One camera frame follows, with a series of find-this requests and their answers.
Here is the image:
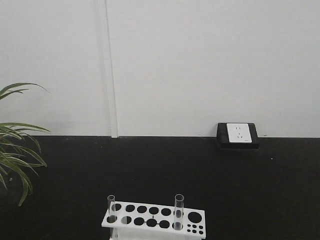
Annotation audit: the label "short clear test tube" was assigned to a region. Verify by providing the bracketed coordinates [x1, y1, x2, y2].
[107, 194, 117, 223]

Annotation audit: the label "white wall socket black base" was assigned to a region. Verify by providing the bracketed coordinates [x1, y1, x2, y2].
[216, 122, 260, 149]

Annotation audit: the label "white test tube rack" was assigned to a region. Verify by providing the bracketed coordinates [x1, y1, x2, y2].
[101, 201, 206, 240]

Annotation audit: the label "tall clear test tube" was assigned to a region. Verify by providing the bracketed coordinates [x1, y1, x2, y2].
[173, 193, 185, 231]

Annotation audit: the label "green potted plant leaves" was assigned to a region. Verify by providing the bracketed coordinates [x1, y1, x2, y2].
[0, 82, 52, 207]

